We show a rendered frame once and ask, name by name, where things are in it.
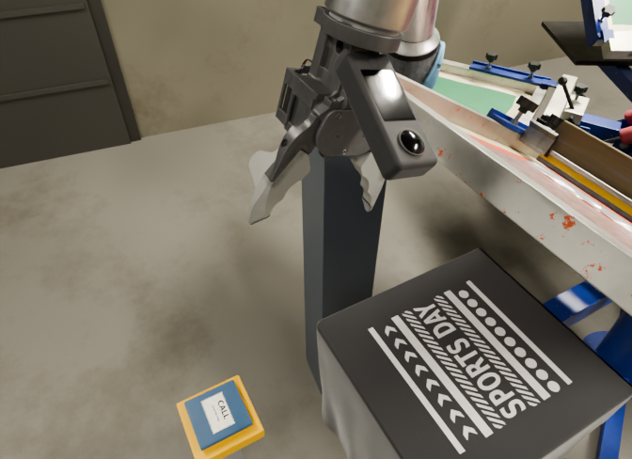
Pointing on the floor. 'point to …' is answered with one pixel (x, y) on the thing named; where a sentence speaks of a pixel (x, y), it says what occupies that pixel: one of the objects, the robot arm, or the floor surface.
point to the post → (230, 447)
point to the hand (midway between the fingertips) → (316, 222)
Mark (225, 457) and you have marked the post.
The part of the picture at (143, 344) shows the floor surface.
